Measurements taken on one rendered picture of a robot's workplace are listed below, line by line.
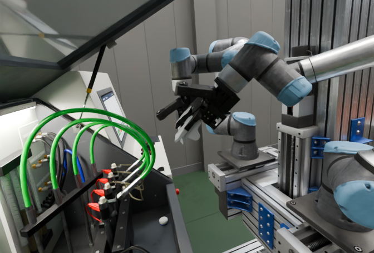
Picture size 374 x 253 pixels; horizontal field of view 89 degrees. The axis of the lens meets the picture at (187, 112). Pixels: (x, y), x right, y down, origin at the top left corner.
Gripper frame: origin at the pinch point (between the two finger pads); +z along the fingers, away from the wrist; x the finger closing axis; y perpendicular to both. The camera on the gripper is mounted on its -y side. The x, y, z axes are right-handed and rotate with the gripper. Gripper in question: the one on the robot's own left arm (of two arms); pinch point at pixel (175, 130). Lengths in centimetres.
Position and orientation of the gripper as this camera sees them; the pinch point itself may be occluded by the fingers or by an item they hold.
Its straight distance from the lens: 58.0
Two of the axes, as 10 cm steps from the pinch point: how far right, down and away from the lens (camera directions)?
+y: 7.7, 5.7, 2.8
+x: -0.3, -4.2, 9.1
